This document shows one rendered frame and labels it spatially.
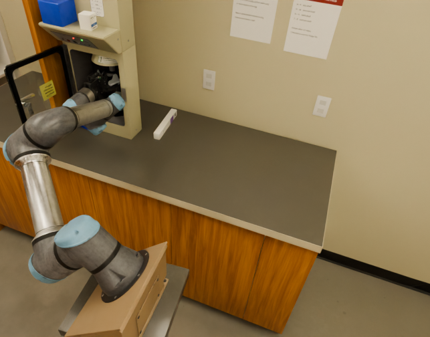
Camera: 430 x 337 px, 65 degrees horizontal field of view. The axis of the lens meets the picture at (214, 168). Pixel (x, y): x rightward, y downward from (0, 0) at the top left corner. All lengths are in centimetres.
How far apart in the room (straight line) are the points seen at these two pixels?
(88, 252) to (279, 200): 87
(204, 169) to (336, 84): 77
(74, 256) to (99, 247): 7
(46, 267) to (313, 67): 142
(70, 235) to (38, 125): 40
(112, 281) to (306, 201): 93
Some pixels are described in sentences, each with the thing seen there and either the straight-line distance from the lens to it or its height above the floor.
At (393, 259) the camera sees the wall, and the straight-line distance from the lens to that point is 258.
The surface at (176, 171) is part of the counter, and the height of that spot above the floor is 94.
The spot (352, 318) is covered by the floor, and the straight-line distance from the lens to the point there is 248.
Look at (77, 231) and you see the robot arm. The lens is 102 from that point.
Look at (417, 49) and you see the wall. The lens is 179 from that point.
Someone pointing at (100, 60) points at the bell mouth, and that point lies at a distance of 175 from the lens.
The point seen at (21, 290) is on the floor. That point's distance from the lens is 253.
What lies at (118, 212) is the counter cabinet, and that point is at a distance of 185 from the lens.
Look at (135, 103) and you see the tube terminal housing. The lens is 181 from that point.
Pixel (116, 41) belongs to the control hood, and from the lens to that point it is 158.
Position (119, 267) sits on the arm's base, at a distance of 106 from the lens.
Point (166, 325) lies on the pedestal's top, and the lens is 119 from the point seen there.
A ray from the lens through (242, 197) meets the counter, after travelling 154.
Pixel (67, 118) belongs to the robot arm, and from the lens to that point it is 127.
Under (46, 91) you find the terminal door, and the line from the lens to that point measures 179.
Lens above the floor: 202
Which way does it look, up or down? 40 degrees down
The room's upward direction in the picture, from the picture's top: 6 degrees clockwise
